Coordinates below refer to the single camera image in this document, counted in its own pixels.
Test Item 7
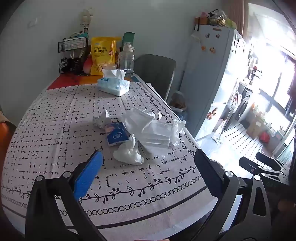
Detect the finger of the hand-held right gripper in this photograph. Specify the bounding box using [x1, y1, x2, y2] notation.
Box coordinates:
[255, 152, 287, 168]
[239, 157, 285, 178]

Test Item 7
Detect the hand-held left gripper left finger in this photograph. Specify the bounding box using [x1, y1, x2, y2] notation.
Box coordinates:
[25, 150, 107, 241]

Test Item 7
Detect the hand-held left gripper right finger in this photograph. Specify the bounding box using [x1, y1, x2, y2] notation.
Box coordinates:
[194, 149, 271, 241]

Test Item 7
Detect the white tissue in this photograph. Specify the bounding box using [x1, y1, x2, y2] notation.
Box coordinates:
[113, 134, 144, 165]

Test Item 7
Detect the blue pocket tissue packet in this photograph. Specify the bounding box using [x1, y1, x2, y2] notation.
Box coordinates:
[105, 122, 130, 147]

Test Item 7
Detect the printed paper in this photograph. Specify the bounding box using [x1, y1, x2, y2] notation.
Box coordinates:
[92, 116, 106, 128]

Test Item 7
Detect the clear wrapper with white paper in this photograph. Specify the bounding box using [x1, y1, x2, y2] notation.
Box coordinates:
[102, 109, 114, 123]

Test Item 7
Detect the clear pack of face masks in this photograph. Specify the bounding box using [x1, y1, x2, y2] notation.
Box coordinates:
[139, 119, 186, 158]

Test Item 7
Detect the brown cardboard box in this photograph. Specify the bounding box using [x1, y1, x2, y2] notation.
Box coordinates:
[245, 115, 264, 139]

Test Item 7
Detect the white black-patterned tablecloth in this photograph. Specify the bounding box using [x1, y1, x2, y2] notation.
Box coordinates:
[0, 81, 215, 241]

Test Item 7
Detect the grey washing machine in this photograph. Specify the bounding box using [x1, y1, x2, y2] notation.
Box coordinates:
[236, 90, 252, 123]

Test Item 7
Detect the orange floral fridge magnet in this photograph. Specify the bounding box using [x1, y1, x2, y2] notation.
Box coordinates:
[207, 108, 219, 120]

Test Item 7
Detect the large window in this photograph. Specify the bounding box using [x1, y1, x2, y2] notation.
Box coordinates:
[261, 42, 296, 153]

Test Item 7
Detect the clear hanging plastic bag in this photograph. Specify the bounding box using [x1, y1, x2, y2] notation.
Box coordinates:
[229, 88, 243, 114]

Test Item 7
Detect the blue white soft tissue pack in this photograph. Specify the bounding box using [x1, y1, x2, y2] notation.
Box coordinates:
[97, 68, 130, 96]

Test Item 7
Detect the white refrigerator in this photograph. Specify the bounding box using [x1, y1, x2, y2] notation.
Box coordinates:
[179, 24, 247, 139]

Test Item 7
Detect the orange chair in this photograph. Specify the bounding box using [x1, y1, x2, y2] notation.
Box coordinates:
[0, 122, 15, 149]

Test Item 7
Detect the red orange blue table mat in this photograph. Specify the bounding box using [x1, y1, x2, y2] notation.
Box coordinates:
[46, 74, 139, 90]

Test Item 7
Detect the peach-coloured round fruit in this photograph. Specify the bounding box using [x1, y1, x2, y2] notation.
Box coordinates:
[83, 57, 94, 75]

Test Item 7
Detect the black pen holder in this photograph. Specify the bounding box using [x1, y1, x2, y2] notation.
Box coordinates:
[60, 57, 84, 75]

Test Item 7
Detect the clear plastic water jug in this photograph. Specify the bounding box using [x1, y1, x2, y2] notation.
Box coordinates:
[118, 43, 135, 77]

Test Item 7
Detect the grey upholstered chair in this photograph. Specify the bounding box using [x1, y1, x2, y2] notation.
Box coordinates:
[134, 54, 176, 100]

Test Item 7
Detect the yellow snack bag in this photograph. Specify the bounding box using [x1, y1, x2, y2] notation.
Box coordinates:
[90, 37, 122, 76]

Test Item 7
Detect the cluster of fridge magnets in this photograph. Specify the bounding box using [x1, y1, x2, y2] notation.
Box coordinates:
[202, 33, 246, 54]

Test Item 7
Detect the tall green box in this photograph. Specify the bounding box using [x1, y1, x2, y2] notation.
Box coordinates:
[122, 32, 135, 47]

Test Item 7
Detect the pile of boxes and bags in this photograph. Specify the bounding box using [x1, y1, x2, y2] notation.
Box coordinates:
[194, 9, 237, 29]

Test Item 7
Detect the wall shelf with kitchenware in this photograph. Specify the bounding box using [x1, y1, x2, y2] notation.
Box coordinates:
[247, 50, 264, 80]

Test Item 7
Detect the black wire rack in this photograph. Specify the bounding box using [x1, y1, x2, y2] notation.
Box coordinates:
[57, 36, 90, 75]

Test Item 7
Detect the white hanging wall ornament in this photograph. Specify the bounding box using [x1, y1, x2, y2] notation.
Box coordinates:
[80, 8, 95, 35]

